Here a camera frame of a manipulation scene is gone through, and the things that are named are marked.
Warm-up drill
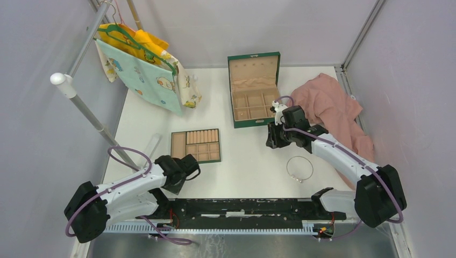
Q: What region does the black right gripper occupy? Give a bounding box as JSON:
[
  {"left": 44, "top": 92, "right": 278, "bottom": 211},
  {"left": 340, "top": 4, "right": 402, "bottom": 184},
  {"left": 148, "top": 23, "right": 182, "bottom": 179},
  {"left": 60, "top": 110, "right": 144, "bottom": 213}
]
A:
[{"left": 265, "top": 119, "right": 296, "bottom": 149}]

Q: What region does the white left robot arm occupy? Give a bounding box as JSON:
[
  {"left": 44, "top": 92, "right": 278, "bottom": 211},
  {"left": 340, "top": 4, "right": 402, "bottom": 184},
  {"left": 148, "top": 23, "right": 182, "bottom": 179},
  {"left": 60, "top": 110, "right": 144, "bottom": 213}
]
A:
[{"left": 64, "top": 154, "right": 201, "bottom": 243}]

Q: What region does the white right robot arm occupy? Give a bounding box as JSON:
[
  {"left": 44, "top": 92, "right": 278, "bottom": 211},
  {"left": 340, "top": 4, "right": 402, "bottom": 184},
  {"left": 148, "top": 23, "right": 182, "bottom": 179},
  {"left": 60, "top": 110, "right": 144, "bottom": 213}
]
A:
[{"left": 266, "top": 102, "right": 407, "bottom": 228}]

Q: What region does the green jewelry tray insert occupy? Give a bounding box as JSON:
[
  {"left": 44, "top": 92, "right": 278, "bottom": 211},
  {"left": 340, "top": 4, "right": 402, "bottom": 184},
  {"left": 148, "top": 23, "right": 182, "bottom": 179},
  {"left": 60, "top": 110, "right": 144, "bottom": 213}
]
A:
[{"left": 170, "top": 128, "right": 222, "bottom": 163}]

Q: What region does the green jewelry box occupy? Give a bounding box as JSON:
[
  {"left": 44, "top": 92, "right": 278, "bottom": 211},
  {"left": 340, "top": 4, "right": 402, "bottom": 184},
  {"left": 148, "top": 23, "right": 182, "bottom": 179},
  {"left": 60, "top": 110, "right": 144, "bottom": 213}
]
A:
[{"left": 227, "top": 52, "right": 281, "bottom": 128}]

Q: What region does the pink crumpled garment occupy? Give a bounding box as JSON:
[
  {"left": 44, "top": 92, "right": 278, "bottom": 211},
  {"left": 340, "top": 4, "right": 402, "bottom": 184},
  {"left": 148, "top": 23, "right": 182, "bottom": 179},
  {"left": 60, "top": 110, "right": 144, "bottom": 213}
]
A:
[{"left": 288, "top": 73, "right": 375, "bottom": 190}]

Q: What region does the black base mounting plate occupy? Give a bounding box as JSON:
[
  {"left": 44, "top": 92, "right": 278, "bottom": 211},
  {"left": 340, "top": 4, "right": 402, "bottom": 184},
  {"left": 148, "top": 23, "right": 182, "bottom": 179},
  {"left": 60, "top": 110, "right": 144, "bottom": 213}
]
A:
[{"left": 147, "top": 198, "right": 347, "bottom": 230}]

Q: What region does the white cartoon print garment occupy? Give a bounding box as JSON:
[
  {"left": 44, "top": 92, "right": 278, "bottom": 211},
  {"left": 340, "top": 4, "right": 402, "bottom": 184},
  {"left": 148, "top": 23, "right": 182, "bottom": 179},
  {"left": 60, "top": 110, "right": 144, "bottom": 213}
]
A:
[{"left": 97, "top": 48, "right": 202, "bottom": 109}]

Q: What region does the mint cartoon print garment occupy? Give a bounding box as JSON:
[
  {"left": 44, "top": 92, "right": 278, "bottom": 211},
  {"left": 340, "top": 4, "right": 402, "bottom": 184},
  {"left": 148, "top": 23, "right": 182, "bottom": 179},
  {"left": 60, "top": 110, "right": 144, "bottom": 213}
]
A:
[{"left": 95, "top": 39, "right": 182, "bottom": 116}]

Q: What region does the yellow garment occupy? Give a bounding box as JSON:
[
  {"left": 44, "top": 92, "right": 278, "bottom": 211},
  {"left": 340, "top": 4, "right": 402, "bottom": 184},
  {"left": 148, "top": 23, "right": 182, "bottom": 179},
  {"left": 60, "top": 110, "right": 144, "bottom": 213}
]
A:
[{"left": 97, "top": 23, "right": 170, "bottom": 67}]

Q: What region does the metal clothes rack pole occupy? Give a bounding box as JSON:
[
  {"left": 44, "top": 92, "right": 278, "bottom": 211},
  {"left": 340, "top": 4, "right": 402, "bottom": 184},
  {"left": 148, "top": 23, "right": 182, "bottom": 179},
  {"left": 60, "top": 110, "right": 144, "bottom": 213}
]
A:
[{"left": 52, "top": 1, "right": 127, "bottom": 174}]

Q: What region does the green clothes hanger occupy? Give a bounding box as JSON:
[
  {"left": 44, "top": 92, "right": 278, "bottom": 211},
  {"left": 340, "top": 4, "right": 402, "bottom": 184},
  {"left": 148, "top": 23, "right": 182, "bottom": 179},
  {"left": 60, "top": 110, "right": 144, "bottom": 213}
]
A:
[{"left": 97, "top": 23, "right": 178, "bottom": 76}]

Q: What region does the silver bangle bracelet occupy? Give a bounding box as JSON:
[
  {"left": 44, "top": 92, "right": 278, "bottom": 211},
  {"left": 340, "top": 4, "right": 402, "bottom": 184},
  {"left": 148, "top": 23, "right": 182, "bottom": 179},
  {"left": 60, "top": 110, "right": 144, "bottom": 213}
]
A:
[{"left": 286, "top": 156, "right": 315, "bottom": 184}]

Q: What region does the aluminium frame rail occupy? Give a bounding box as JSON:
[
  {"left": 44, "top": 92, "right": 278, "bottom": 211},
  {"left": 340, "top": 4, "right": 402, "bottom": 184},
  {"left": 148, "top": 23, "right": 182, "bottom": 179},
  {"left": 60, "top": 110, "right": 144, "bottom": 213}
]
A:
[{"left": 334, "top": 0, "right": 387, "bottom": 99}]

